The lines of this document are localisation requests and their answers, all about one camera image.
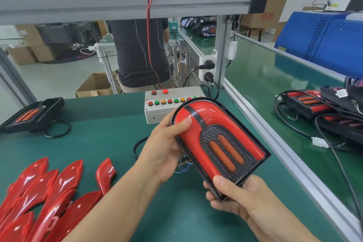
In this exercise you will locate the person's left hand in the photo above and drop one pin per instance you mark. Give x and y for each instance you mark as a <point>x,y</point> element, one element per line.
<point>161,148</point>

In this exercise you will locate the person's right hand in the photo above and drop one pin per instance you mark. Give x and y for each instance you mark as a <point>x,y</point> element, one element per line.
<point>252,199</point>

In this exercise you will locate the pile of black lamp housings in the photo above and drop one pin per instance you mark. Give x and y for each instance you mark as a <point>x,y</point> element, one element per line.
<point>31,114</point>

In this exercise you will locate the person's left forearm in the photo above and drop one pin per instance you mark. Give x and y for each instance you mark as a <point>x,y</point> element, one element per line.
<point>105,213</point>

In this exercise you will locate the beige test button box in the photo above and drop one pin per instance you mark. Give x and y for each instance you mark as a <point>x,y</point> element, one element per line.
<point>159,113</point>

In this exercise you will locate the low open cardboard carton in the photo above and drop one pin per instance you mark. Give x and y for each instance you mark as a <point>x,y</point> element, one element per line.
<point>93,86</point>

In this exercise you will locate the white power strip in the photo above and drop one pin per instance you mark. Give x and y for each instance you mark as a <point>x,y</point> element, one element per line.
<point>204,60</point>

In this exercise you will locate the white metal stand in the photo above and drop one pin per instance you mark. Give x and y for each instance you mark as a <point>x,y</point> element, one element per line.
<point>105,53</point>

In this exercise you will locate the pile of red lens covers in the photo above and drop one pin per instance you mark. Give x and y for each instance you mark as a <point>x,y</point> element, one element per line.
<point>51,199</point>

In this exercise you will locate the large cardboard box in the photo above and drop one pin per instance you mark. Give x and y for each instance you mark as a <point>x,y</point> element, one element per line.
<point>45,52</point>

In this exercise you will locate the black mesh basket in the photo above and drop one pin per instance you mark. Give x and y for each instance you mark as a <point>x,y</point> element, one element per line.
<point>59,33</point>

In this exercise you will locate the small cardboard box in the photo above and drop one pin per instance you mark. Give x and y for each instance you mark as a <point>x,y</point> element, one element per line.
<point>21,56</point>

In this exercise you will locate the blue plastic crate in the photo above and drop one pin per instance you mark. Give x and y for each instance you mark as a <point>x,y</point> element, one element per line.
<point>323,40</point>

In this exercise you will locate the white switch box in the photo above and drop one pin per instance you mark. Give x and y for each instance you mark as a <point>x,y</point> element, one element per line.
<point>232,50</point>

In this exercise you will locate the aluminium workstation frame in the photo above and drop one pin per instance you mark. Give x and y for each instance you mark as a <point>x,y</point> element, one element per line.
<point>142,1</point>

